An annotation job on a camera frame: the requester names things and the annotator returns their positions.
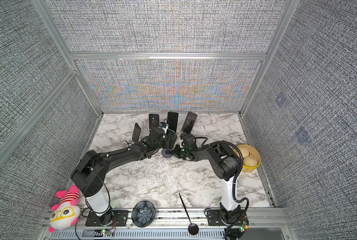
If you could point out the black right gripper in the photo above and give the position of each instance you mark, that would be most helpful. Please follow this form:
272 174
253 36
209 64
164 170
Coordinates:
176 150

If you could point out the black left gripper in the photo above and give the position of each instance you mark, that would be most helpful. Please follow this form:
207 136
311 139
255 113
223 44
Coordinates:
168 141

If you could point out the purple round phone stand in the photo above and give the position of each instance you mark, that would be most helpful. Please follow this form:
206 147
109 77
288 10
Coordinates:
166 153

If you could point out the black phone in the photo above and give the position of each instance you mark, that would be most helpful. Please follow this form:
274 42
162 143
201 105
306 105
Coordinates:
189 122
136 133
154 121
173 121

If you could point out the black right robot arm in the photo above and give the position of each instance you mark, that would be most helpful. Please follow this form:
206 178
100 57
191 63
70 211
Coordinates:
226 161

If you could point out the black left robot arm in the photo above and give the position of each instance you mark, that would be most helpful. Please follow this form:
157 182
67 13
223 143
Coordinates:
90 173

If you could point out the black phone on wooden stand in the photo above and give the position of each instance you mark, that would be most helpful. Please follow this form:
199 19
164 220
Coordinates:
173 121
189 122

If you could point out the beige bun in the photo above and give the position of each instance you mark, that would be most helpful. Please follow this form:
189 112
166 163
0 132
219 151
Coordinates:
244 151
250 161

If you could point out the yellow bowl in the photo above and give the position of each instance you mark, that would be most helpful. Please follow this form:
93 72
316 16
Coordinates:
253 153

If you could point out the dark glass flower dish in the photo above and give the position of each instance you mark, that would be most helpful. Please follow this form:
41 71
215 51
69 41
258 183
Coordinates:
143 214

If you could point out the black long spoon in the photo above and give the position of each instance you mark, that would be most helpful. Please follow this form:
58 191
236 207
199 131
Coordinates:
192 227

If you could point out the pink white plush toy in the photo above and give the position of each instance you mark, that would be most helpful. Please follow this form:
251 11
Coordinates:
67 211

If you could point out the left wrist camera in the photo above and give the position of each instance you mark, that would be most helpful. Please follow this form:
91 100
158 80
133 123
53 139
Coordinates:
165 125

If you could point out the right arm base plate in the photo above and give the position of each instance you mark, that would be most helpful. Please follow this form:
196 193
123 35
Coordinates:
219 218

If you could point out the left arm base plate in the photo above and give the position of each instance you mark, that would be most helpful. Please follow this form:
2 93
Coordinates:
118 218

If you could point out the aluminium frame corner post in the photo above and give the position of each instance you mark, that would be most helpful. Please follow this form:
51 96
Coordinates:
48 20

